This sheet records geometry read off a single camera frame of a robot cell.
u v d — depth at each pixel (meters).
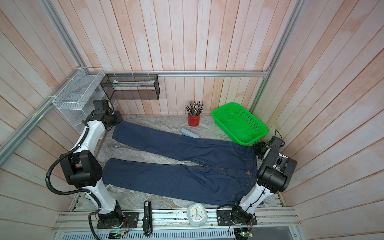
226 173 0.89
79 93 0.78
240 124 1.14
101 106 0.69
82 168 0.49
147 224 0.69
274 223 0.73
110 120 0.74
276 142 0.77
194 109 1.01
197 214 0.73
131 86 1.06
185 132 1.04
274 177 0.49
